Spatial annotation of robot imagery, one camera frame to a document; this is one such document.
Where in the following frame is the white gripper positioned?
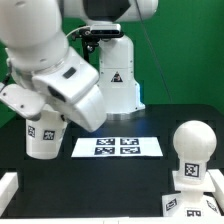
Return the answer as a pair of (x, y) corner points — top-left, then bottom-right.
(0, 83), (108, 133)

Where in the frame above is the white cylindrical lamp shade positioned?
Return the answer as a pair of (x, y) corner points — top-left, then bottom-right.
(26, 106), (67, 160)

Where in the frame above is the white lamp bulb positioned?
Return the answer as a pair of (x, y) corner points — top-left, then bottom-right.
(173, 120), (217, 184)

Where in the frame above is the white lamp base with tags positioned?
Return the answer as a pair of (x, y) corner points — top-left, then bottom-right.
(162, 171), (221, 218)

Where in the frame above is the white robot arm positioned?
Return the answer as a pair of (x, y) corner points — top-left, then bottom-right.
(0, 0), (158, 132)

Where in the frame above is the white sheet with tags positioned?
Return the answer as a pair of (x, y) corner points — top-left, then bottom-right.
(72, 137), (163, 158)

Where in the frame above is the white left corner bracket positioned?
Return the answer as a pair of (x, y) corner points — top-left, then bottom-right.
(0, 172), (19, 217)

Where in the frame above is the white corner bracket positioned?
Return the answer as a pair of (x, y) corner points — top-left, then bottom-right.
(0, 172), (19, 217)
(208, 169), (224, 201)

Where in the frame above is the black camera on stand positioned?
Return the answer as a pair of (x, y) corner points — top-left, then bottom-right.
(67, 24), (124, 61)

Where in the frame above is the white right corner bracket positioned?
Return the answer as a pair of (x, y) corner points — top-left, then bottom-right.
(208, 169), (224, 201)

